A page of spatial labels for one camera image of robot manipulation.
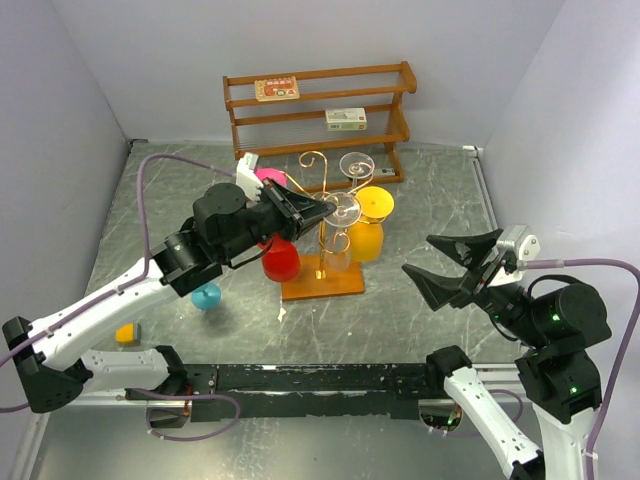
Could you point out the wooden shelf rack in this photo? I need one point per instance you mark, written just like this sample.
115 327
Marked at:
296 126

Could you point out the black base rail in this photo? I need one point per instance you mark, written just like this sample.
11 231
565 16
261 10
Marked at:
297 391

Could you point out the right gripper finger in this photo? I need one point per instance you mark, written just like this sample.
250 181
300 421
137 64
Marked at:
439 291
470 252

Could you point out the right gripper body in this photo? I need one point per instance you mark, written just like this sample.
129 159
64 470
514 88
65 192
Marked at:
489 274

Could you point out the gold wine glass rack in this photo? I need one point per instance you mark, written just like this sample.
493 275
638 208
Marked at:
315 280

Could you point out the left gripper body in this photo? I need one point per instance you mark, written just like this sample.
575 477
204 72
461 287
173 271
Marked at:
280 216

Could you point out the frosted clear tall glass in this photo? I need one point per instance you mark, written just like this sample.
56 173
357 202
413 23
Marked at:
358 167

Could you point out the green white small box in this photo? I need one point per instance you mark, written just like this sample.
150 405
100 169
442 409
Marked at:
346 119

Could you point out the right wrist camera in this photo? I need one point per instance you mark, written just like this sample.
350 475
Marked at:
515 245

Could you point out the blue wine glass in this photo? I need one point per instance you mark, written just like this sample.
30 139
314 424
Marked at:
206 297

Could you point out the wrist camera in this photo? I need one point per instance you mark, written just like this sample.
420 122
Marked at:
246 177
515 245

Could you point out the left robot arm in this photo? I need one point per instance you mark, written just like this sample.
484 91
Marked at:
54 356

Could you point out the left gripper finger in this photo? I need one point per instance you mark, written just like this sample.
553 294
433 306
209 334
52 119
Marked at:
312 215
291 200

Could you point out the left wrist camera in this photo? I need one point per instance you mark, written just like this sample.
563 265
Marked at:
246 177

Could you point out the yellow wine glass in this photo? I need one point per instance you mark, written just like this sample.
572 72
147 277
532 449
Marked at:
367 234

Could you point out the yellow grey sponge block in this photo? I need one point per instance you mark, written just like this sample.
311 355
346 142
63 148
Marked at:
128 335

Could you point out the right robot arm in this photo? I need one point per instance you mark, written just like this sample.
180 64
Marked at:
559 378

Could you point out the red wine glass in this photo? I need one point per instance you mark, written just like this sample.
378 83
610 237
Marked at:
281 261

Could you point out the clear wine glass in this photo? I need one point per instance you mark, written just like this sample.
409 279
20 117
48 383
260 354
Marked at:
335 242

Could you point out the pink wine glass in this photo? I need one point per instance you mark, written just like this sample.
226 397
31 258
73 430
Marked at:
270 176

